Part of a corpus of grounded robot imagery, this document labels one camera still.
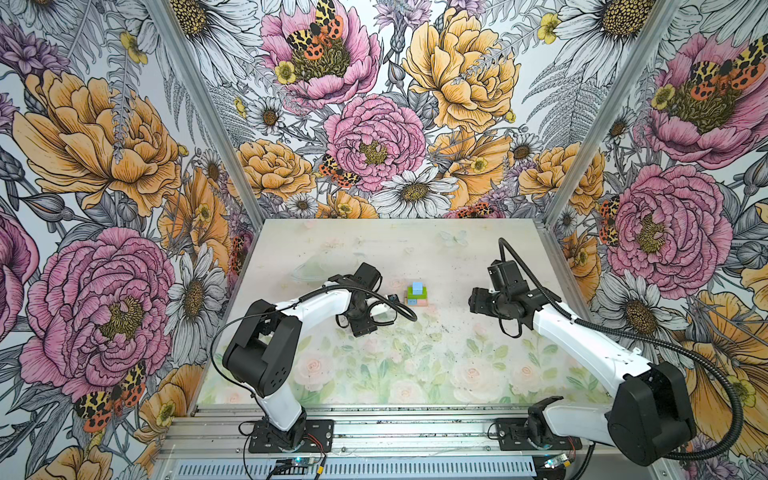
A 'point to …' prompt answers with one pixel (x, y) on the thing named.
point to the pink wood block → (422, 302)
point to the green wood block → (421, 296)
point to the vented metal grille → (259, 469)
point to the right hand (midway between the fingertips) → (481, 311)
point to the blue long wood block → (412, 302)
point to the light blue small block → (417, 288)
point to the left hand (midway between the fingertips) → (358, 323)
